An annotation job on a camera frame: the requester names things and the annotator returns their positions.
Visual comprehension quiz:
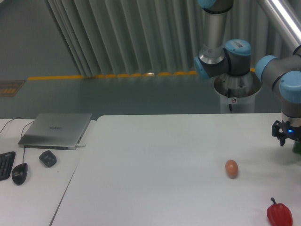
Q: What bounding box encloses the white cylindrical robot pedestal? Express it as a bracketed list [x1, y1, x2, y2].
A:
[214, 71, 261, 113]

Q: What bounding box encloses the black keyboard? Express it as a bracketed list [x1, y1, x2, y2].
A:
[0, 151, 16, 181]

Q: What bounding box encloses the closed silver laptop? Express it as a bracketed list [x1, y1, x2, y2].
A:
[18, 113, 92, 150]

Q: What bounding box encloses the black computer mouse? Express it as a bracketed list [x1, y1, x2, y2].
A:
[11, 163, 28, 186]

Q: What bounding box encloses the green pepper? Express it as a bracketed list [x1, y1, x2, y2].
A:
[292, 141, 301, 155]

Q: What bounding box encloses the grey pleated curtain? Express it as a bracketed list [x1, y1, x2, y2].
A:
[47, 0, 301, 79]

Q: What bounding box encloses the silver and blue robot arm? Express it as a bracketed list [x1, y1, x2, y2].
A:
[194, 0, 301, 146]

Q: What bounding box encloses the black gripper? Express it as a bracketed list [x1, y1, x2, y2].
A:
[271, 121, 301, 146]

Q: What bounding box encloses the brown egg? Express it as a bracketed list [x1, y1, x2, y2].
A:
[225, 160, 238, 178]

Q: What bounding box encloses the black thin cable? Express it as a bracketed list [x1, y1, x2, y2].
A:
[0, 117, 24, 134]

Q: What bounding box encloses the black mouse cable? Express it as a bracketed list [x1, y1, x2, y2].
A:
[20, 122, 35, 164]

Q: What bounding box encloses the red bell pepper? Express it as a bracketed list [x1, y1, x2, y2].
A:
[266, 197, 293, 226]

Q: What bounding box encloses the black pedestal cable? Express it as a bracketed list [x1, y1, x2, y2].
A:
[227, 88, 233, 113]

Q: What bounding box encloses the small black gadget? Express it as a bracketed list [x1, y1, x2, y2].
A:
[39, 150, 57, 168]

